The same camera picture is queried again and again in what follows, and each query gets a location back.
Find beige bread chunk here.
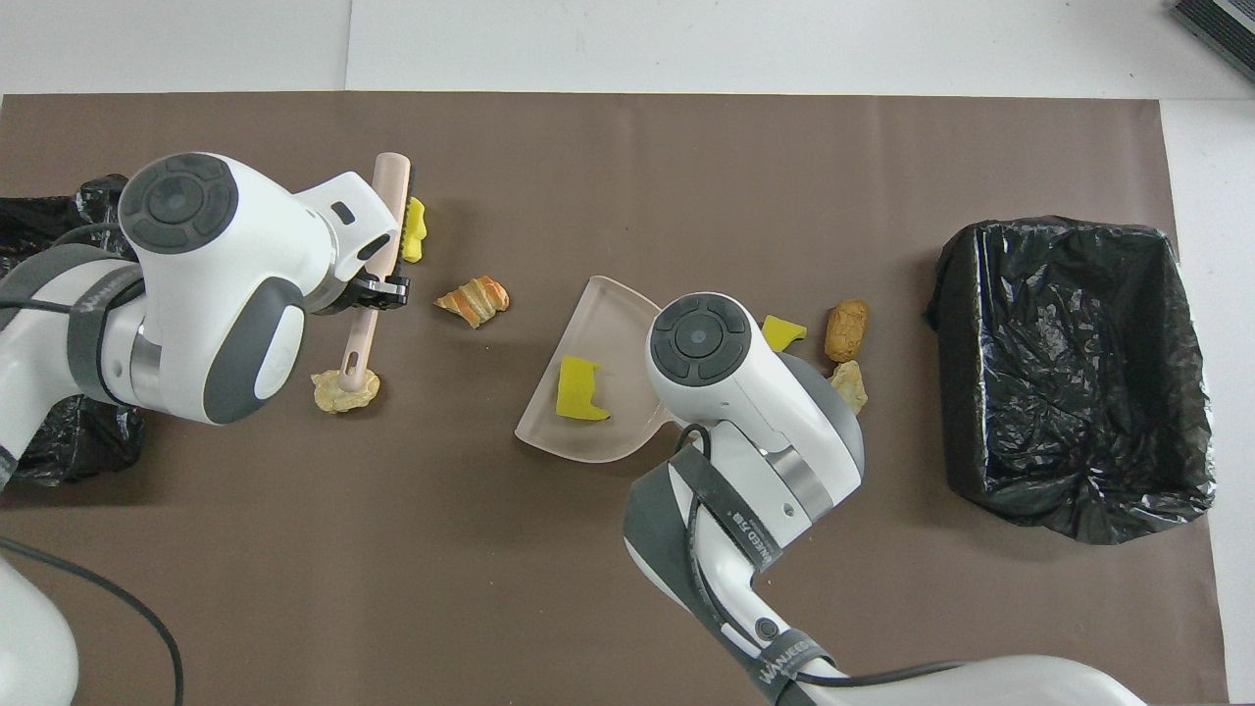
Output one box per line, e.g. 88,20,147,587
828,360,870,417
311,365,381,414

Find pink plastic dustpan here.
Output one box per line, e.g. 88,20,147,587
515,276,678,464

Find brown paper table mat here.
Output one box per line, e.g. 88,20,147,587
0,92,1229,705

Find yellow sponge piece green layer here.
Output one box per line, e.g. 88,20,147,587
555,356,612,423

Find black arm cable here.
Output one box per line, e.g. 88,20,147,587
0,224,185,706
681,424,967,687

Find striped croissant piece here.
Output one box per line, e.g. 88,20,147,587
433,276,511,329

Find brown bread roll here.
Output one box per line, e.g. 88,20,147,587
824,299,871,365

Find bin with black bag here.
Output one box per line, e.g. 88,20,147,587
924,216,1217,546
0,175,148,486

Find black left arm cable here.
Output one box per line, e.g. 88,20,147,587
0,224,185,706

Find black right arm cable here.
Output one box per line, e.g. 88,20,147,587
681,424,967,687

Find grey ribbed device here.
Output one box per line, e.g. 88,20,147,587
1167,0,1255,84

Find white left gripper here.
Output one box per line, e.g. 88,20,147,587
294,172,411,317

